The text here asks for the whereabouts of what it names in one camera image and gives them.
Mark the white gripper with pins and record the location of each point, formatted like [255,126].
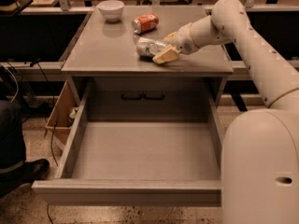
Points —
[183,41]

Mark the silver green 7up can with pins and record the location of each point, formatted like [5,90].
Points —
[146,47]

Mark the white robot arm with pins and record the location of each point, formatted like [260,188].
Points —
[260,150]

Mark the orange soda can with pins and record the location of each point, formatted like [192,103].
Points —
[145,22]

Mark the grey cabinet counter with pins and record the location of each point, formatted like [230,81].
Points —
[108,49]

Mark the grey open top drawer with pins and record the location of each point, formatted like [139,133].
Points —
[140,152]

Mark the white ceramic bowl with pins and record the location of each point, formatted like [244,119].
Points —
[111,10]

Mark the green bottle in box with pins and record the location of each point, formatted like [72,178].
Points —
[72,116]

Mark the brown cardboard box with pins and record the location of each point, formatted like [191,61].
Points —
[58,122]

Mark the black shoe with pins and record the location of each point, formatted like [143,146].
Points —
[27,173]

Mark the person's dark trouser leg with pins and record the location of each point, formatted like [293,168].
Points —
[12,146]

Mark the black drawer handle left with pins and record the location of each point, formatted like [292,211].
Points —
[131,95]

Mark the black drawer handle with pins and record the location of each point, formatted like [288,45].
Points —
[131,95]
[154,95]

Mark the black drawer handle right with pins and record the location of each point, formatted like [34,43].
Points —
[154,95]

